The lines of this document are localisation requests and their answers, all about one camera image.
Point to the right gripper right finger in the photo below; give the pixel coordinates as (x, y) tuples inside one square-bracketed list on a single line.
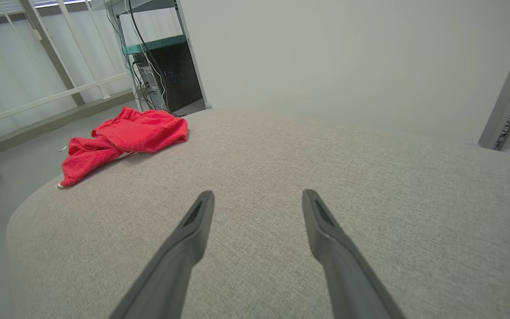
[(343, 270)]

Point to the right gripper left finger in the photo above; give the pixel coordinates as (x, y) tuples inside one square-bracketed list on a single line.
[(179, 257)]

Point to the red and white garment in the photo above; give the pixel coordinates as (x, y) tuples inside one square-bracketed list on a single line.
[(140, 133)]

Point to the grey fabric sofa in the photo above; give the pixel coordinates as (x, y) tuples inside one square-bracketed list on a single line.
[(326, 168)]

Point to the white metal railing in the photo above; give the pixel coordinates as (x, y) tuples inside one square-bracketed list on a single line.
[(60, 96)]

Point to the black computer cabinet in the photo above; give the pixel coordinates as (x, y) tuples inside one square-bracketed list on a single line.
[(157, 44)]

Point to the grey metal partition post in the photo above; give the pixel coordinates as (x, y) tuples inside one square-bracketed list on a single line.
[(507, 88)]

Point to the grey diagonal frame beam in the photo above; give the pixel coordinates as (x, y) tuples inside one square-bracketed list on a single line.
[(50, 48)]

